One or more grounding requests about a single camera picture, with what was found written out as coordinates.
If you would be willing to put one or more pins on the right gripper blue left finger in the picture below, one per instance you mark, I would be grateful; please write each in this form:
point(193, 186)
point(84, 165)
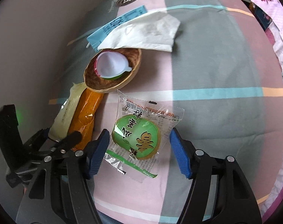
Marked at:
point(96, 152)

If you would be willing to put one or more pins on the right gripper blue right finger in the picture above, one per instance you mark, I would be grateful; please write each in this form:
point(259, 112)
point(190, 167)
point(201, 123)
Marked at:
point(183, 151)

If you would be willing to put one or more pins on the green pastry clear wrapper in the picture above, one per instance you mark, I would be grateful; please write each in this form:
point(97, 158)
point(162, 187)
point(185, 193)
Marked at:
point(140, 132)

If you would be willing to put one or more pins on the cream and orange snack packet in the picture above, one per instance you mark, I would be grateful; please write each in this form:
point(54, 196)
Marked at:
point(77, 114)

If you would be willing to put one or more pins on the brown coconut shell bowl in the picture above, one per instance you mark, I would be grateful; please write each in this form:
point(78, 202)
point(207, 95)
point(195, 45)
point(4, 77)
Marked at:
point(100, 85)

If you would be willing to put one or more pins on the green jelly cup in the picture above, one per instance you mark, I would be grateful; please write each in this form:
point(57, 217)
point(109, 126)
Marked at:
point(111, 65)

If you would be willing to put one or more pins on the blue milk carton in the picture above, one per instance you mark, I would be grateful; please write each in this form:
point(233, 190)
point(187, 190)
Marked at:
point(97, 37)

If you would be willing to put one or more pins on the white paper napkin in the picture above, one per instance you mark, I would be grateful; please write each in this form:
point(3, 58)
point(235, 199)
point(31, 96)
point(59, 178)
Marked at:
point(150, 31)

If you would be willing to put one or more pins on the plaid bed sheet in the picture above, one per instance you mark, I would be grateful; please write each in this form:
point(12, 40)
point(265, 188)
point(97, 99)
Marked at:
point(222, 71)

